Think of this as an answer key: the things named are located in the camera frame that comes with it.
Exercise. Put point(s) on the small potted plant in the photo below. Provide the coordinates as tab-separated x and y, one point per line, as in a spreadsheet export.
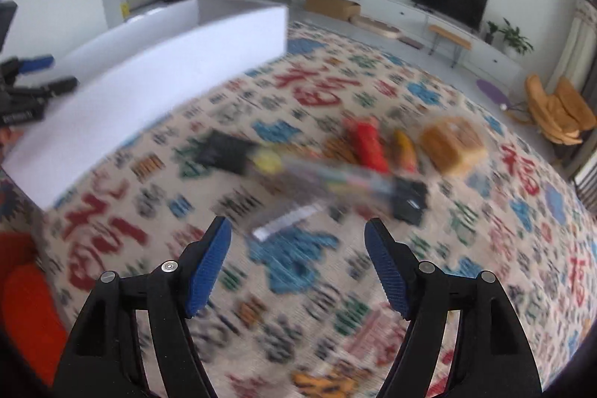
491	29

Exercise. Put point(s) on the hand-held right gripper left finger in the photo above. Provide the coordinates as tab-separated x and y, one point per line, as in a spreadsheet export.
210	267

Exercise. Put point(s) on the cardboard box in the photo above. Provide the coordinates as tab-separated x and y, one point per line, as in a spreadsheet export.
331	6

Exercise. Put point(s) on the white television cabinet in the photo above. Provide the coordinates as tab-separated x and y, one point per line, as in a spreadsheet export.
401	13

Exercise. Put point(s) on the wooden bench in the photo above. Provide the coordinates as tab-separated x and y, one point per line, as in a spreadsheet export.
450	33

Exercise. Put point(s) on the light curtain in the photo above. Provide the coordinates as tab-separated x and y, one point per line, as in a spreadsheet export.
578	43

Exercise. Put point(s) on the long clear snack packet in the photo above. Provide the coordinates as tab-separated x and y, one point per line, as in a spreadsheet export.
326	183

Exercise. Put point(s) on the white board panel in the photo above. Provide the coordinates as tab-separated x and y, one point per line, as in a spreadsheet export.
140	76

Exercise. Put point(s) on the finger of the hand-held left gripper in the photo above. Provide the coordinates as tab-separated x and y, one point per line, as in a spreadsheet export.
60	84
35	63

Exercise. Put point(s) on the clear packet of brown snacks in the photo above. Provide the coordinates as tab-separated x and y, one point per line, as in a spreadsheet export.
343	151

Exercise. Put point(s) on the yellow round snack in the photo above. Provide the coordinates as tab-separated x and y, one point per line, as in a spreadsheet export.
267	160

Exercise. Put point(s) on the red snack packet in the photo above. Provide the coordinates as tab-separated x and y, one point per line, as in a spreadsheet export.
371	146

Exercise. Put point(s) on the orange lounge chair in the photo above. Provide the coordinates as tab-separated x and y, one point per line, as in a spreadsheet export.
555	109

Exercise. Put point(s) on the black snack packet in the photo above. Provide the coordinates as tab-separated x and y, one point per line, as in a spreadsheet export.
224	151
410	202

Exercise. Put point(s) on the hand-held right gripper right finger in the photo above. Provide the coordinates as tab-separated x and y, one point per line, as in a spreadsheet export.
387	272

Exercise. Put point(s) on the patterned woven blanket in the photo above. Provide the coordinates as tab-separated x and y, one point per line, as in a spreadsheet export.
280	286

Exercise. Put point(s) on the large leafy potted plant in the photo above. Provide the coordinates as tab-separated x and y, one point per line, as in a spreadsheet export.
515	36

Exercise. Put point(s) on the bagged bread loaf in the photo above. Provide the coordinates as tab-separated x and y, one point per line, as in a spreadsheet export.
452	144

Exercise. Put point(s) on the orange snack packet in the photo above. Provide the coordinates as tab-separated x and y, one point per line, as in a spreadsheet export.
403	148

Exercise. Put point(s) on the red cushion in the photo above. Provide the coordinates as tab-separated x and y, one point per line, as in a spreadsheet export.
28	309

